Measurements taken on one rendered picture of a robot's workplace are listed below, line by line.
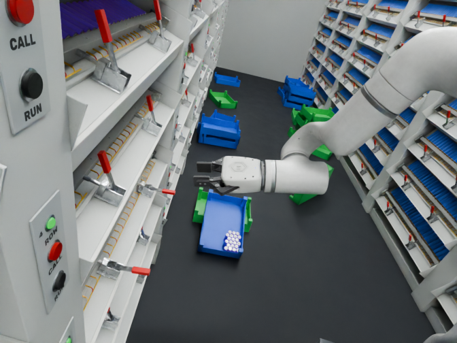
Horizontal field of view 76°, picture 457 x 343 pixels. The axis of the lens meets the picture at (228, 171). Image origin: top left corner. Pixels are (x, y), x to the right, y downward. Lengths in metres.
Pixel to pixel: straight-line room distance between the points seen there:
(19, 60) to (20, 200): 0.09
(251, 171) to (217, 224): 0.79
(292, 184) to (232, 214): 0.83
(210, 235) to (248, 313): 0.40
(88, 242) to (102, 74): 0.23
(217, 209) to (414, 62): 1.14
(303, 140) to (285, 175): 0.11
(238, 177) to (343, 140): 0.25
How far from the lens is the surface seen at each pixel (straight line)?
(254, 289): 1.36
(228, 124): 2.41
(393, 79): 0.62
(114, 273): 0.65
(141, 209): 0.80
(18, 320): 0.32
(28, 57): 0.22
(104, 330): 0.82
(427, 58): 0.61
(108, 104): 0.38
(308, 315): 1.39
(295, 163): 0.75
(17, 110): 0.22
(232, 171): 0.72
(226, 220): 1.50
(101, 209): 0.51
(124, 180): 0.57
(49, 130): 0.26
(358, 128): 0.65
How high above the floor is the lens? 1.06
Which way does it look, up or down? 32 degrees down
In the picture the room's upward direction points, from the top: 15 degrees clockwise
